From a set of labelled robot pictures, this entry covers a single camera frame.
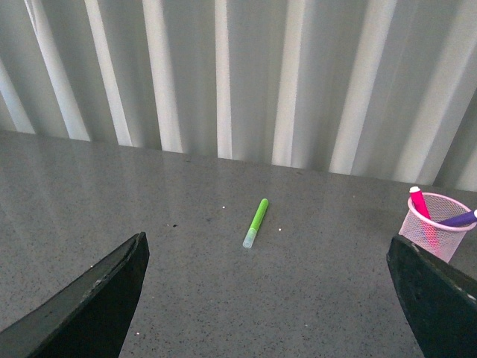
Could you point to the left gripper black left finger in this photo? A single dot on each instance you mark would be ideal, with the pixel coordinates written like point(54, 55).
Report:
point(91, 316)

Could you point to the pink highlighter pen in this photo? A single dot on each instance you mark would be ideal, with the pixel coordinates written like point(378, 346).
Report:
point(421, 207)

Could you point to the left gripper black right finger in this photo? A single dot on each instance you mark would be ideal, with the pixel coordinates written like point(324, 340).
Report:
point(438, 300)

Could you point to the pink mesh pen cup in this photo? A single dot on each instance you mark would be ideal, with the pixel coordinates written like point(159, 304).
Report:
point(440, 208)

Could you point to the purple highlighter pen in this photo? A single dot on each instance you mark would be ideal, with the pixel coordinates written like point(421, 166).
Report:
point(462, 220)

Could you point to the green highlighter pen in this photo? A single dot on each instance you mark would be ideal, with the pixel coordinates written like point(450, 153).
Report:
point(255, 224)

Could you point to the white pleated curtain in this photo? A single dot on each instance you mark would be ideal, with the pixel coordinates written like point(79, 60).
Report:
point(380, 89)

